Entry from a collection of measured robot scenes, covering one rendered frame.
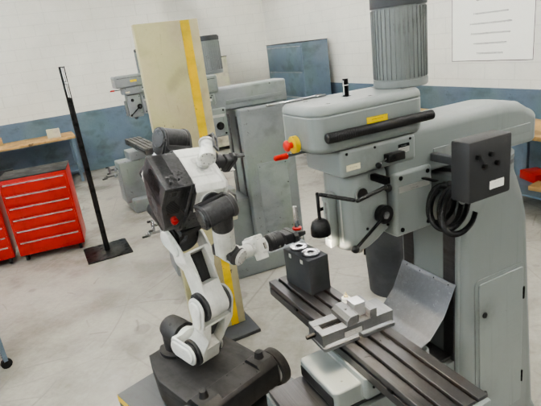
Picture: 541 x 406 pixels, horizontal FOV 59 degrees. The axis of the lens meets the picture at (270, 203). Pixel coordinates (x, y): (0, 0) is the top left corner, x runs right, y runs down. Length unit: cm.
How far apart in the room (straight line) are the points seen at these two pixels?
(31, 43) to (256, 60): 464
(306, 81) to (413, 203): 725
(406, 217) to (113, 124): 913
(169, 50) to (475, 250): 219
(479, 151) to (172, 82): 214
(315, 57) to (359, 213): 747
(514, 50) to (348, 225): 502
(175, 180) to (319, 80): 741
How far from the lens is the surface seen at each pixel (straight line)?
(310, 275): 236
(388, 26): 183
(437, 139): 194
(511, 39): 660
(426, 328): 221
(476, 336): 231
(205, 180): 193
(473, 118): 206
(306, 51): 902
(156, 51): 326
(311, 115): 158
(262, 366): 251
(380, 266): 399
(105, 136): 1061
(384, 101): 172
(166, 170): 194
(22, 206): 615
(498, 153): 178
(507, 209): 221
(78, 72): 1050
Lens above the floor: 211
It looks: 19 degrees down
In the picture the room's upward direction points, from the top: 7 degrees counter-clockwise
